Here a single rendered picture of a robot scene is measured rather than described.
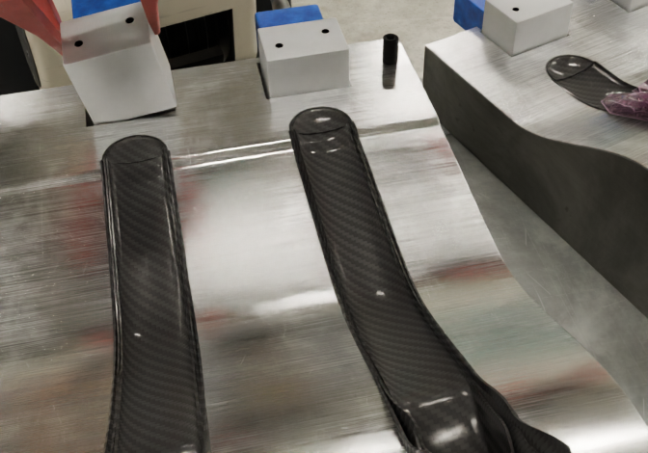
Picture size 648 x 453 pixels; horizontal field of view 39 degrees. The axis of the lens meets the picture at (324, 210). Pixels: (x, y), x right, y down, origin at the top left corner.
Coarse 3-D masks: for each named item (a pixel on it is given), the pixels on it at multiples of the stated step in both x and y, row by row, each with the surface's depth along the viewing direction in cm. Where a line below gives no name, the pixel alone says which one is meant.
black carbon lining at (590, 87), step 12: (552, 60) 63; (564, 60) 64; (576, 60) 64; (588, 60) 63; (552, 72) 63; (564, 72) 63; (576, 72) 63; (588, 72) 63; (600, 72) 63; (564, 84) 62; (576, 84) 62; (588, 84) 62; (600, 84) 62; (612, 84) 62; (624, 84) 61; (576, 96) 60; (588, 96) 61; (600, 96) 61; (600, 108) 58
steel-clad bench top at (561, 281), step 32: (480, 192) 62; (512, 192) 62; (512, 224) 60; (544, 224) 60; (512, 256) 58; (544, 256) 58; (576, 256) 58; (544, 288) 56; (576, 288) 56; (608, 288) 56; (576, 320) 54; (608, 320) 54; (640, 320) 54; (608, 352) 52; (640, 352) 52; (640, 384) 51
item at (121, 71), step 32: (96, 0) 55; (128, 0) 54; (64, 32) 51; (96, 32) 51; (128, 32) 51; (64, 64) 50; (96, 64) 50; (128, 64) 51; (160, 64) 52; (96, 96) 52; (128, 96) 53; (160, 96) 53
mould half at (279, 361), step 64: (384, 64) 58; (0, 128) 54; (64, 128) 54; (128, 128) 54; (192, 128) 54; (256, 128) 53; (384, 128) 53; (0, 192) 50; (64, 192) 50; (192, 192) 50; (256, 192) 50; (384, 192) 50; (448, 192) 50; (0, 256) 47; (64, 256) 47; (192, 256) 47; (256, 256) 47; (320, 256) 47; (448, 256) 47; (0, 320) 44; (64, 320) 44; (256, 320) 44; (320, 320) 43; (448, 320) 42; (512, 320) 41; (0, 384) 41; (64, 384) 40; (256, 384) 38; (320, 384) 38; (512, 384) 36; (576, 384) 36; (0, 448) 36; (64, 448) 35; (256, 448) 34; (320, 448) 34; (384, 448) 33; (576, 448) 33; (640, 448) 33
